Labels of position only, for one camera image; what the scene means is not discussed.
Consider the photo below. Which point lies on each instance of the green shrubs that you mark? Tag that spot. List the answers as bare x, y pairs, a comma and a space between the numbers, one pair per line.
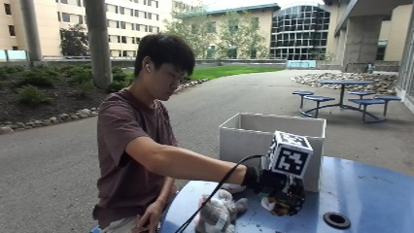
39, 77

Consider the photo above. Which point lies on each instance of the square concrete column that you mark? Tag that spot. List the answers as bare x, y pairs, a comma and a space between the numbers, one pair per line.
362, 42

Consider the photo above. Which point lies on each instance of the white cube with black markers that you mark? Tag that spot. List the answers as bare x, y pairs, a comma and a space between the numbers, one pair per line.
289, 155

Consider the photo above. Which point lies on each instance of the pale blue sign panel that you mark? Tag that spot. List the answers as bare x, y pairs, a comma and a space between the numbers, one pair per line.
301, 64

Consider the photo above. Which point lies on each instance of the blue picnic table with seats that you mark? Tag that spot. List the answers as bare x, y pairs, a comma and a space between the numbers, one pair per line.
342, 83

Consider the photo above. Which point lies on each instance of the thin grey concrete pillar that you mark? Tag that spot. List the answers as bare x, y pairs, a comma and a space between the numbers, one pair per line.
31, 29

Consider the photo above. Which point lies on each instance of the white earbud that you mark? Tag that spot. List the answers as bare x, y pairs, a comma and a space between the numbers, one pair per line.
148, 68

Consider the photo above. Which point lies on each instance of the beige trousers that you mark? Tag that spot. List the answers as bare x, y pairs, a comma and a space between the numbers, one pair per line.
120, 226

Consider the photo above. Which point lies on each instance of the the person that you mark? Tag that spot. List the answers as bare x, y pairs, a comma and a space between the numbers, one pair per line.
129, 152

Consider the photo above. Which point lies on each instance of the grey plush toy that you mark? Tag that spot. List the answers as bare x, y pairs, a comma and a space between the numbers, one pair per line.
220, 213

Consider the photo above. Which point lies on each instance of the wide grey concrete pillar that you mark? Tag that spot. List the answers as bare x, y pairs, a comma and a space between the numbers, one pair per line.
99, 42

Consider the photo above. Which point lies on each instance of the white open box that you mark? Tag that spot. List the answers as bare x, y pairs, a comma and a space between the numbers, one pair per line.
245, 142

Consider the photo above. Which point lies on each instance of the bed of pale rocks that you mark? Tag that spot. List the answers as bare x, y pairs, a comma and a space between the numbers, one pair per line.
380, 81

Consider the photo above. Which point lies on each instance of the green lawn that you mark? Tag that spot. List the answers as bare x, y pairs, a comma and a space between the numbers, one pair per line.
228, 72

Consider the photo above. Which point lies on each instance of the beige building with windows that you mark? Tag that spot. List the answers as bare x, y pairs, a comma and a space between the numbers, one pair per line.
129, 22

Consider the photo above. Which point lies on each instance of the green trees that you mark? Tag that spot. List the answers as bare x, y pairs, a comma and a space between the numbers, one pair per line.
233, 35

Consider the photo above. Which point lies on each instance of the small brown white plush toy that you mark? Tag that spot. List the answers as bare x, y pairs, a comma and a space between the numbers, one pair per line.
271, 204

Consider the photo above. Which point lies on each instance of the maroon t-shirt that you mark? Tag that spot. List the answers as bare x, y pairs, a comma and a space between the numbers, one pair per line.
125, 168

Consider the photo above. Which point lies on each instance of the stone border row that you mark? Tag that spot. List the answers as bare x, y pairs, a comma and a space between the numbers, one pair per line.
56, 119

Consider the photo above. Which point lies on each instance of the dark glass building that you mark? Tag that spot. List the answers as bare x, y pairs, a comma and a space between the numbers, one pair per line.
300, 32

